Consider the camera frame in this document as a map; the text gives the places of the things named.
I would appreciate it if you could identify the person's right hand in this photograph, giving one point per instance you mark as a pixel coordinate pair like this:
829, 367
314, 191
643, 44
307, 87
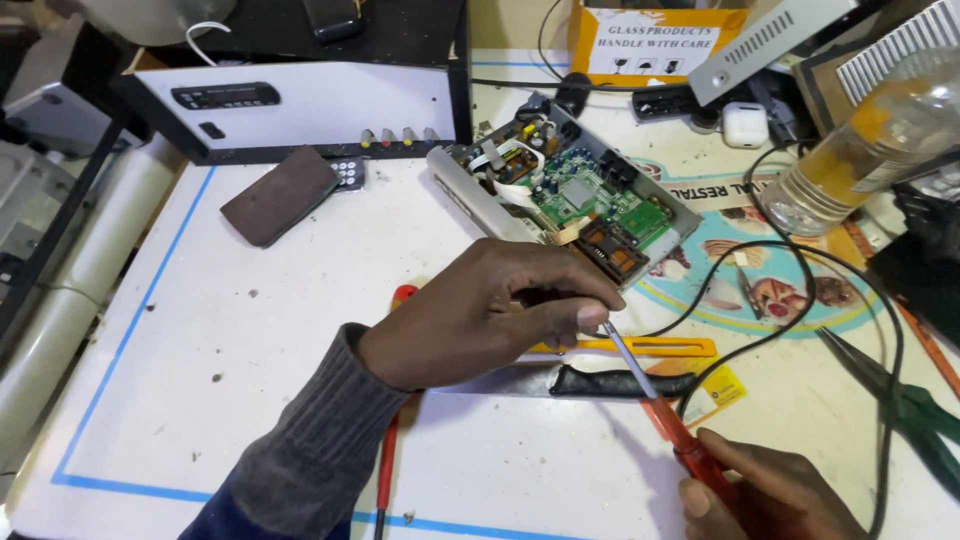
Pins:
780, 502

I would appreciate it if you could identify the person's left hand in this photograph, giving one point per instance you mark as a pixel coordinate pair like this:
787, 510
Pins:
457, 315

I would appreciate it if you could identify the yellow card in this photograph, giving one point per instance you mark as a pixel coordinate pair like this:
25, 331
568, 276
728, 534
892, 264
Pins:
712, 394

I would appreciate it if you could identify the slim red screwdriver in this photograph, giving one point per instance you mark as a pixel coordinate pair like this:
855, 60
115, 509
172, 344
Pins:
387, 465

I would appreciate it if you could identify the open receiver with circuit board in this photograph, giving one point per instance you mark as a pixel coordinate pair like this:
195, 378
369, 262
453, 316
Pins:
585, 195

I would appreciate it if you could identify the small black remote control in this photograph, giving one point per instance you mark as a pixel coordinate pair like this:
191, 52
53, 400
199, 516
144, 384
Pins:
348, 172

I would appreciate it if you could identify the orange plastic ruler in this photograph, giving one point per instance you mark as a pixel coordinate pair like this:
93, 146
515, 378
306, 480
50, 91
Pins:
660, 346

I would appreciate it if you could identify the metal tweezers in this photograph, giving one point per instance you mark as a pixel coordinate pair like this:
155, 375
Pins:
748, 292

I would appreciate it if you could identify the brown wallet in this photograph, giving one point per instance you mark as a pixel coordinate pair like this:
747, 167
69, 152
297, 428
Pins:
279, 196

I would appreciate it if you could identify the colourful printed paper mat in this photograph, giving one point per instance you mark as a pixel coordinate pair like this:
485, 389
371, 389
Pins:
772, 285

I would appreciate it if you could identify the black plug adapter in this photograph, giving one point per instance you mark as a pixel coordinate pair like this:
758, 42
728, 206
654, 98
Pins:
574, 94

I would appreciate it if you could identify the white amplifier box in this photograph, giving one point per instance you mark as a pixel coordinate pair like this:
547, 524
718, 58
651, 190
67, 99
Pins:
300, 101

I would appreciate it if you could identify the black bag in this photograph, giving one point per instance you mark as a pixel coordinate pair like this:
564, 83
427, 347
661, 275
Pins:
926, 255

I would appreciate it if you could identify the black device on amplifier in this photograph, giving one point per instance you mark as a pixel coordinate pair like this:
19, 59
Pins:
334, 19

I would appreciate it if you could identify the orange carton with white label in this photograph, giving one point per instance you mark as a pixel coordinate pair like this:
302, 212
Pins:
652, 41

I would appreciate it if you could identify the white earbuds case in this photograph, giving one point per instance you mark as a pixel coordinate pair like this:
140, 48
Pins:
745, 124

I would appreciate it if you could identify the clear bottle with yellow liquid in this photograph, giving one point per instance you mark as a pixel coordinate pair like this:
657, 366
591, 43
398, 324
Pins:
847, 161

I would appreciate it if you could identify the white rolled plastic sheet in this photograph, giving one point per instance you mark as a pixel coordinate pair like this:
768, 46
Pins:
67, 300

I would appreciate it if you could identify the grey vented metal cover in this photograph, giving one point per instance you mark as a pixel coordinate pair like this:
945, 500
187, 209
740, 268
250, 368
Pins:
765, 49

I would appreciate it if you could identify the black metal rack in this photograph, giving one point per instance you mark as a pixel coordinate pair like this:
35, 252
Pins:
52, 217

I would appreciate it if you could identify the white bowl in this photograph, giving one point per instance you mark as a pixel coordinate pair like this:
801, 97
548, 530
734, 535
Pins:
150, 19

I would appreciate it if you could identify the white ribbed heat sink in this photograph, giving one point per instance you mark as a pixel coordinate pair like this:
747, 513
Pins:
896, 52

